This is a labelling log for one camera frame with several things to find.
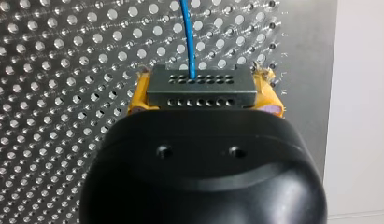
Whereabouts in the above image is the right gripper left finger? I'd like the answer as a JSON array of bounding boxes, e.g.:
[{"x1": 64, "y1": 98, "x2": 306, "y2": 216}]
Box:
[{"x1": 127, "y1": 67, "x2": 160, "y2": 116}]

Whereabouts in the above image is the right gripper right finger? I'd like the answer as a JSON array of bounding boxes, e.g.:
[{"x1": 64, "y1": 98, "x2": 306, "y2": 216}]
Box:
[{"x1": 242, "y1": 61, "x2": 285, "y2": 119}]

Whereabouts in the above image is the blue cable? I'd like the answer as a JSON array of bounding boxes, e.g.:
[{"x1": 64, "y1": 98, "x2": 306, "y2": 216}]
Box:
[{"x1": 146, "y1": 0, "x2": 258, "y2": 109}]

